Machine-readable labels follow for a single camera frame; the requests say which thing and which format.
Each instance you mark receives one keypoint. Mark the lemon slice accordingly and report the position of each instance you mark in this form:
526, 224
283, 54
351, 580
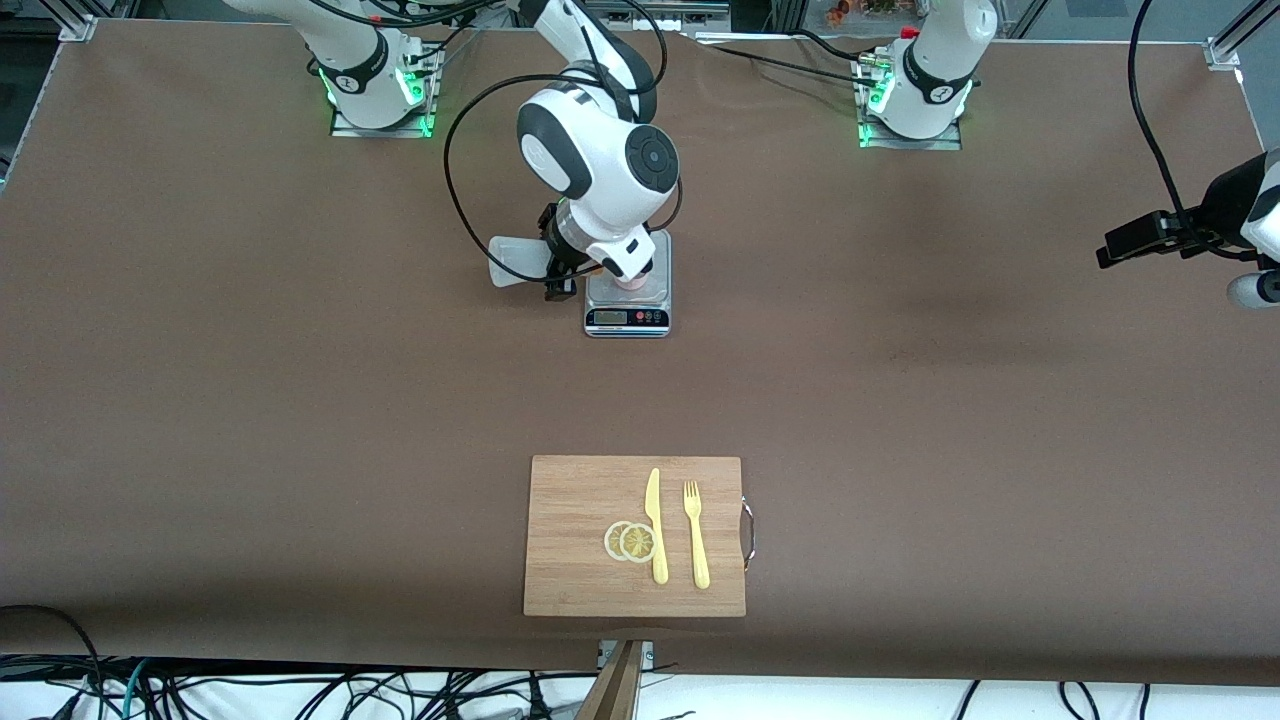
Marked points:
612, 540
638, 543

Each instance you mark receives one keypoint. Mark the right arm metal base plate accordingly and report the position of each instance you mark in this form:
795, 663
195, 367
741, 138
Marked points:
385, 131

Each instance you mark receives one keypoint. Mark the wooden cutting board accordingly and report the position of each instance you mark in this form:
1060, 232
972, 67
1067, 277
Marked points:
580, 540

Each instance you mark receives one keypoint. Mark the yellow plastic fork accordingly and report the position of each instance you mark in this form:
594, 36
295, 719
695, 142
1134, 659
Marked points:
697, 545

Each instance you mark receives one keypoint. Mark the aluminium frame profile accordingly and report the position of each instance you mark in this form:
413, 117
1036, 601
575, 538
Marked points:
1225, 48
80, 25

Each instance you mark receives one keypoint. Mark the silver digital kitchen scale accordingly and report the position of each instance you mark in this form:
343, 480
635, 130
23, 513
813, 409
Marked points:
627, 318

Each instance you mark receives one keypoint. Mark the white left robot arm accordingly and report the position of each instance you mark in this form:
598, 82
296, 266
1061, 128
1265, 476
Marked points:
935, 70

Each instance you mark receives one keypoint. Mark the grey metal rack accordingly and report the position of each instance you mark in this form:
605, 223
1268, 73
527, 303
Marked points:
690, 12

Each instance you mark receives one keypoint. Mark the wooden post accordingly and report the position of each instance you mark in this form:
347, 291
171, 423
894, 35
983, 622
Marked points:
618, 690

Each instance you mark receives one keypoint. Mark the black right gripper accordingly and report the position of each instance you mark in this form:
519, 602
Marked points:
564, 250

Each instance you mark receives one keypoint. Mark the metal post bracket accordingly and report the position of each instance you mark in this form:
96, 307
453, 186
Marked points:
648, 652

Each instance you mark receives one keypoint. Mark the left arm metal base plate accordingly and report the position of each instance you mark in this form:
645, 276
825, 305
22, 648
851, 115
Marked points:
910, 143

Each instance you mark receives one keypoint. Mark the pink plastic cup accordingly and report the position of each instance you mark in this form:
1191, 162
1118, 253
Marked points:
630, 285

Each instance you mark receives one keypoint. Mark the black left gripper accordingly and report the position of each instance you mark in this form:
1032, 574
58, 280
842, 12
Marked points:
1219, 204

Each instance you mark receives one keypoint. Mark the brown table cover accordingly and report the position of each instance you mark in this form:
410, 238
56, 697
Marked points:
300, 480

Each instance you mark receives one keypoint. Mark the yellow plastic knife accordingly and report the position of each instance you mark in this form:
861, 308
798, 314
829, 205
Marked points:
655, 530

